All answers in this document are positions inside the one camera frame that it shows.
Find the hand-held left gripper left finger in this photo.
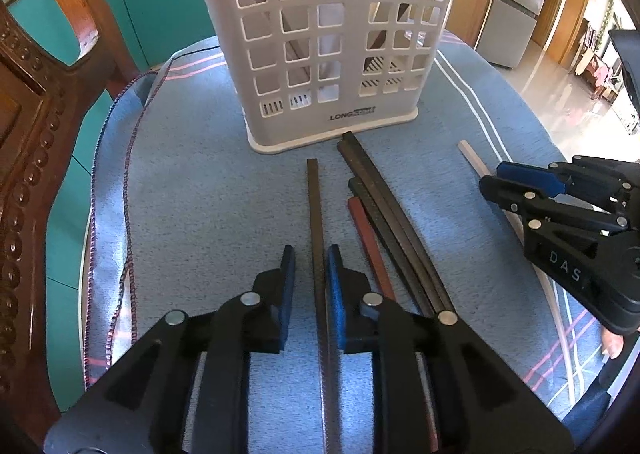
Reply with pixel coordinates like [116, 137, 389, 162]
[45, 244, 297, 454]

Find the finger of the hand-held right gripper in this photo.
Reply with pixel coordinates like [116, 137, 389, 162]
[496, 154, 635, 217]
[478, 173, 630, 237]

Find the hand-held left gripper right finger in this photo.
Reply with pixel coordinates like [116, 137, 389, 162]
[325, 243, 574, 454]

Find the red-brown chopstick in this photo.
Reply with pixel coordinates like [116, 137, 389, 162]
[346, 197, 398, 302]

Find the white plastic utensil basket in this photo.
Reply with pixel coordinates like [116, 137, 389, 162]
[185, 0, 463, 155]

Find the person's right hand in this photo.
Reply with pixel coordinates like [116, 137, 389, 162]
[599, 327, 627, 361]

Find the clothes drying rack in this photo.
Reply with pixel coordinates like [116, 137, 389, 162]
[575, 19, 623, 100]

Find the person's right leg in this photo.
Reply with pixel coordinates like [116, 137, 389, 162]
[562, 381, 618, 430]

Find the blue striped cloth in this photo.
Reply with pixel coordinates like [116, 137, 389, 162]
[82, 34, 608, 454]

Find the carved wooden chair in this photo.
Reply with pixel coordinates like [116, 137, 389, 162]
[0, 0, 168, 440]

